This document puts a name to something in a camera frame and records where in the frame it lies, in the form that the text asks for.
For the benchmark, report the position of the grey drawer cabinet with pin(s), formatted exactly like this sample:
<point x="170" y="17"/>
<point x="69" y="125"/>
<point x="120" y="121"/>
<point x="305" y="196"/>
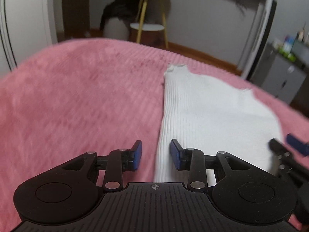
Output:
<point x="276" y="75"/>

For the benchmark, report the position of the yellow-legged round side table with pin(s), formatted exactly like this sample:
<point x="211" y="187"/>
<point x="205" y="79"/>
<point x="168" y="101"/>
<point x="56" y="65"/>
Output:
<point x="151" y="17"/>

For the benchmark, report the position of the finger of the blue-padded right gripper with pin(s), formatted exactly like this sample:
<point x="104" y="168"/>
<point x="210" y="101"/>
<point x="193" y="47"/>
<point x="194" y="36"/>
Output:
<point x="191" y="160"/>

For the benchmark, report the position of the white wardrobe doors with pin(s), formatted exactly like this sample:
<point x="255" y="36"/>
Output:
<point x="27" y="26"/>

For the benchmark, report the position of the white standing air conditioner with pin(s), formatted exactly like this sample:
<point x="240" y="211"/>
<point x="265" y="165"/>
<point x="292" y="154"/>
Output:
<point x="257" y="37"/>

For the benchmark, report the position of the pink corduroy bed blanket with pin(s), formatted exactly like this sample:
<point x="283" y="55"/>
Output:
<point x="94" y="95"/>

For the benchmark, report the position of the black dressing table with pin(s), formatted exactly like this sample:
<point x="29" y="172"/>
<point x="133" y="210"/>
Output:
<point x="300" y="100"/>

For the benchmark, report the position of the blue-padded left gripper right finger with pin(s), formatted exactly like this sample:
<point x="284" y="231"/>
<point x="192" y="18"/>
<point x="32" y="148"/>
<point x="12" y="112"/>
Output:
<point x="298" y="145"/>

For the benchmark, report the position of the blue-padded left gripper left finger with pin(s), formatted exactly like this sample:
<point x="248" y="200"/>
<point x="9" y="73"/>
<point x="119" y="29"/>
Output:
<point x="120" y="161"/>

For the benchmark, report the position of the white ribbed knit sweater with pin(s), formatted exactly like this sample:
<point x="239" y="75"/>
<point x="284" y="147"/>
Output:
<point x="207" y="114"/>

